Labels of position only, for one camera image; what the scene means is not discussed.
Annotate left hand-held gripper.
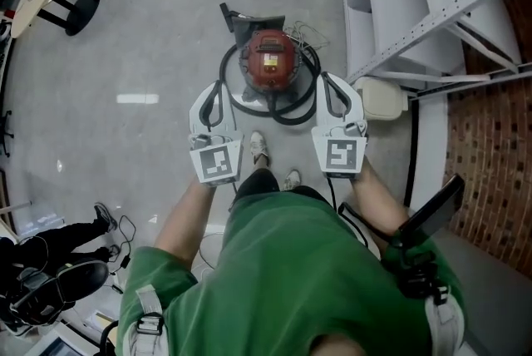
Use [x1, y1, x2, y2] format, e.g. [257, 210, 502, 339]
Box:
[189, 80, 244, 185]

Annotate person's left forearm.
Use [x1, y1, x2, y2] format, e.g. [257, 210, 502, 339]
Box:
[154, 175, 218, 265]

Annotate person's right forearm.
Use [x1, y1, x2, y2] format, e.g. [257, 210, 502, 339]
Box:
[351, 162, 413, 235]

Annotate black floor cable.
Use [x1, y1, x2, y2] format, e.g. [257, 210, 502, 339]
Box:
[106, 215, 139, 275]

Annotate person's white left shoe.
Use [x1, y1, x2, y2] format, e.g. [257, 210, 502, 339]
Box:
[249, 130, 271, 169]

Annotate person's white shoe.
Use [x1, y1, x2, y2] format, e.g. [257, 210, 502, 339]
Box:
[249, 130, 271, 169]
[281, 168, 302, 192]

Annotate grey shoulder harness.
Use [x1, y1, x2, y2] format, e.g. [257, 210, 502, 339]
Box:
[127, 284, 467, 356]

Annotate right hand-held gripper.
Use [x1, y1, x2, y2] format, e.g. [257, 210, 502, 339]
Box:
[311, 71, 369, 181]

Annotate person's green shirt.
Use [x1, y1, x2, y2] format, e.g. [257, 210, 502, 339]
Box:
[116, 191, 467, 356]

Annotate red vacuum cleaner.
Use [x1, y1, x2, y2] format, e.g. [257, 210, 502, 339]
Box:
[239, 28, 301, 96]

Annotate white power cord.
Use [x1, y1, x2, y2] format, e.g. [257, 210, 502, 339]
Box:
[286, 22, 330, 52]

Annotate person's white right shoe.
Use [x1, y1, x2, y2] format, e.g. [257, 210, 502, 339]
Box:
[281, 168, 302, 192]

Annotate black office chair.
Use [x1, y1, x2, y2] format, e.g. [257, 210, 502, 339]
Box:
[0, 109, 16, 159]
[0, 202, 122, 341]

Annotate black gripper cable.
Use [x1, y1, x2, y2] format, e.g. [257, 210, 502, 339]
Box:
[326, 175, 372, 250]

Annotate grey vacuum floor nozzle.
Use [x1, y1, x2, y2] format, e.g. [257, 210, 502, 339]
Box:
[219, 2, 287, 50]

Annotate white metal shelf rack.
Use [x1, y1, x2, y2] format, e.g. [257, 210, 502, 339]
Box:
[332, 0, 532, 98]

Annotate cream pedal bin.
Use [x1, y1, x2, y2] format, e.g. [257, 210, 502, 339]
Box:
[355, 76, 410, 122]

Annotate black vacuum hose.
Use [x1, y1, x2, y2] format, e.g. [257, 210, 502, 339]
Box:
[219, 44, 323, 126]

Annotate equipment storage shelf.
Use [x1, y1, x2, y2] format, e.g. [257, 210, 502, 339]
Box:
[0, 8, 17, 72]

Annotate person's black shorts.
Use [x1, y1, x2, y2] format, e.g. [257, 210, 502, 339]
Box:
[230, 168, 332, 214]

